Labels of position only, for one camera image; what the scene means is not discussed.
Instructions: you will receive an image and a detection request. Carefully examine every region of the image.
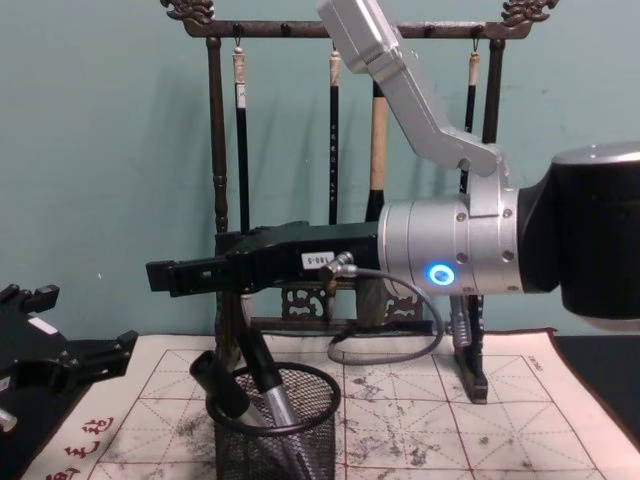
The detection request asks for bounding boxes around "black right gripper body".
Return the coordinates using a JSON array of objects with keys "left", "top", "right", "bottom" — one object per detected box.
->
[{"left": 214, "top": 221, "right": 382, "bottom": 294}]

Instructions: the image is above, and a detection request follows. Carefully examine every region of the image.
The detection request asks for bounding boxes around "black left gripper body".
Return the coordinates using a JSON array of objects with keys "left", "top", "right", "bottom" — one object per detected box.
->
[{"left": 0, "top": 299, "right": 76, "bottom": 397}]

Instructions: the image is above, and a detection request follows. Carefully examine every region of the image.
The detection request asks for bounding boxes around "thin black calligraphy brush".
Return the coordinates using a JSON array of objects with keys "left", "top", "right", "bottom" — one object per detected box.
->
[{"left": 324, "top": 47, "right": 343, "bottom": 322}]

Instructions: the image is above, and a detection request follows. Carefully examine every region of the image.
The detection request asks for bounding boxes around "black brush with white label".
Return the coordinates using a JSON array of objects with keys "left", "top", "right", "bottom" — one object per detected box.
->
[{"left": 231, "top": 46, "right": 253, "bottom": 314}]

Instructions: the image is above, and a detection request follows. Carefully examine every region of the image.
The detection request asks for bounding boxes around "brush with silver ferrule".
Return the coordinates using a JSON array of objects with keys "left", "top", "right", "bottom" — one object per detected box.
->
[{"left": 238, "top": 309, "right": 302, "bottom": 437}]

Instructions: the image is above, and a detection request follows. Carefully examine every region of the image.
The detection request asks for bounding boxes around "black mesh pen holder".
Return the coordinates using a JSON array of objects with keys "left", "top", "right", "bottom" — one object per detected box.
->
[{"left": 206, "top": 361, "right": 344, "bottom": 480}]

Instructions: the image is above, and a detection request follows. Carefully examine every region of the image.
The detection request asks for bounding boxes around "white felt mat red grid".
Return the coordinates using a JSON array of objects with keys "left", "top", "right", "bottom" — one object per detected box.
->
[{"left": 19, "top": 327, "right": 640, "bottom": 480}]

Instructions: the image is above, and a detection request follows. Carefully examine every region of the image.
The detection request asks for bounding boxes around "dark wooden brush rack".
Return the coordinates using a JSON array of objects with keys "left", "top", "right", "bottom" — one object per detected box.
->
[{"left": 159, "top": 0, "right": 562, "bottom": 406}]

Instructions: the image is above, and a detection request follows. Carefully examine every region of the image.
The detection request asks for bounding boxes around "black brush with cream cap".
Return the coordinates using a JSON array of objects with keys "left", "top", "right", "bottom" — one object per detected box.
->
[{"left": 458, "top": 51, "right": 484, "bottom": 197}]

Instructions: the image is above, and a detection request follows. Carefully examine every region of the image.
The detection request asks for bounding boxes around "grey gripper cable with plug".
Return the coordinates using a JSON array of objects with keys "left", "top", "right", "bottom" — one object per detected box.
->
[{"left": 321, "top": 251, "right": 445, "bottom": 364}]

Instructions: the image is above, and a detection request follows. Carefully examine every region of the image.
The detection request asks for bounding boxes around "black tube handled brush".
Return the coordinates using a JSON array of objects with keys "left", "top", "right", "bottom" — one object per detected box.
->
[{"left": 188, "top": 348, "right": 251, "bottom": 427}]

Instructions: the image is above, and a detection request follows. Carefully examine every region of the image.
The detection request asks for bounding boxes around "thick cream handled brush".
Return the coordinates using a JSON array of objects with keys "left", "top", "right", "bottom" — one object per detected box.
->
[{"left": 356, "top": 81, "right": 391, "bottom": 327}]

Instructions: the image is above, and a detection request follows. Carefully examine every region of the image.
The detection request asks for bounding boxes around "grey ribbed cable sleeve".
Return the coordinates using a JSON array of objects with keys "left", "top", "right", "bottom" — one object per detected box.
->
[{"left": 448, "top": 296, "right": 474, "bottom": 347}]

